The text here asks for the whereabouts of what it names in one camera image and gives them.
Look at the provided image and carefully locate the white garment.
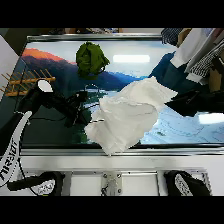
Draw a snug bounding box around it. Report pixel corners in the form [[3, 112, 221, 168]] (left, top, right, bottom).
[[84, 76, 179, 157]]

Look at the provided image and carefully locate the green garment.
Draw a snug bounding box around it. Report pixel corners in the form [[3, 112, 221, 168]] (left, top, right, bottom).
[[75, 41, 111, 81]]

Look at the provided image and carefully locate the checked shirt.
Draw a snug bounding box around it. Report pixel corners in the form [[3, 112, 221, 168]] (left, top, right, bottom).
[[161, 28, 184, 46]]

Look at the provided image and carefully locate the striped garment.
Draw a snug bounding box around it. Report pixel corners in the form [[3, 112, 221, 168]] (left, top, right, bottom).
[[189, 42, 224, 79]]

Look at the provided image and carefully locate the silver frame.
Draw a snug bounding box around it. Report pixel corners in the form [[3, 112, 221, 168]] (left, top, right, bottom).
[[19, 33, 224, 197]]

